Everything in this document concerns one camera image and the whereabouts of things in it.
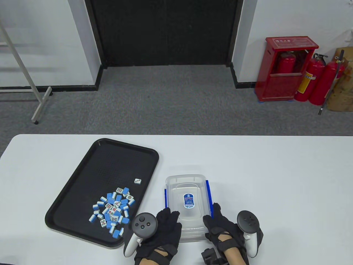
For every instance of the person's left hand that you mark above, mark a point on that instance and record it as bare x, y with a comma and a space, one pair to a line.
168, 232

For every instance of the person's right hand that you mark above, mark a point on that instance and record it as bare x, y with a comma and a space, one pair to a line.
223, 229

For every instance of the clear box with blue latches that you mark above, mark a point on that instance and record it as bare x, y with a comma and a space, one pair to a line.
190, 237

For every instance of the black white controller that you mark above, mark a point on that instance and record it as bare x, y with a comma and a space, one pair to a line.
248, 220
143, 223

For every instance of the clear plastic lid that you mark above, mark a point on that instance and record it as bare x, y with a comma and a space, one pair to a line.
189, 200

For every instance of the single dotted-face mahjong tile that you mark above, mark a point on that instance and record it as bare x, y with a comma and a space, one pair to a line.
138, 181

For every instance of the pile of blue mahjong tiles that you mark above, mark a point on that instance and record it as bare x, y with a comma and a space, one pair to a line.
113, 209

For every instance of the black plastic tray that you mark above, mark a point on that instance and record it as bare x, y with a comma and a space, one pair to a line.
110, 165

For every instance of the person's right forearm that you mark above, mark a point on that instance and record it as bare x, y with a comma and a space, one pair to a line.
234, 256

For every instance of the red fire extinguisher cabinet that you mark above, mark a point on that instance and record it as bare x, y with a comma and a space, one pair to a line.
278, 85

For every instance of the red fire extinguisher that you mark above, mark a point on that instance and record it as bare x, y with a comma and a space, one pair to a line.
325, 82
286, 63

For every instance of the brown cardboard box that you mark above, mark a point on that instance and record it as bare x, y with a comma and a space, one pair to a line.
343, 93

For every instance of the red extinguisher with yellow label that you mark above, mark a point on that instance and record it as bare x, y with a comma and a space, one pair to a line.
314, 71

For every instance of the black door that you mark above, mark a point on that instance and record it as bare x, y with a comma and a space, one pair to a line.
165, 33

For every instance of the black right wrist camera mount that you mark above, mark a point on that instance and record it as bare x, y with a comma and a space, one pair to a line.
209, 255

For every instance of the white metal stand frame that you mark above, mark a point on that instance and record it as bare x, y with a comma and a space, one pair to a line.
42, 106

